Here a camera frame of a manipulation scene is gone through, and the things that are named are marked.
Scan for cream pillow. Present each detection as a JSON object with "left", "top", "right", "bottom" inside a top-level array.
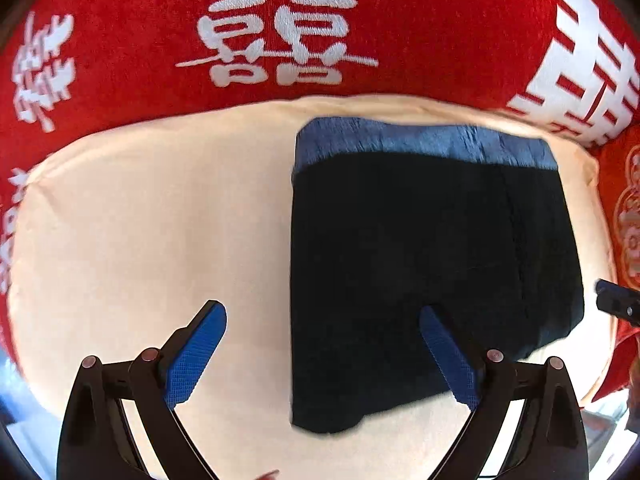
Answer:
[{"left": 7, "top": 94, "right": 618, "bottom": 480}]

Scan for black pants with blue waistband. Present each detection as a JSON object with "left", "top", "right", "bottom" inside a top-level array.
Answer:
[{"left": 289, "top": 116, "right": 586, "bottom": 435}]

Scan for red printed blanket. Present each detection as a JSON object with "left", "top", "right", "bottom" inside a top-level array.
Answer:
[{"left": 0, "top": 0, "right": 640, "bottom": 361}]

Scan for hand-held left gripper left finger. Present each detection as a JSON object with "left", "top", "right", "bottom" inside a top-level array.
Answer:
[{"left": 56, "top": 300, "right": 228, "bottom": 480}]

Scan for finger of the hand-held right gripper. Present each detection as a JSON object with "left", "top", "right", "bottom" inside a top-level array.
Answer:
[{"left": 594, "top": 279, "right": 640, "bottom": 327}]

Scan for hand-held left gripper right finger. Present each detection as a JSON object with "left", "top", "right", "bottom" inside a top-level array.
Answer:
[{"left": 420, "top": 305, "right": 590, "bottom": 480}]

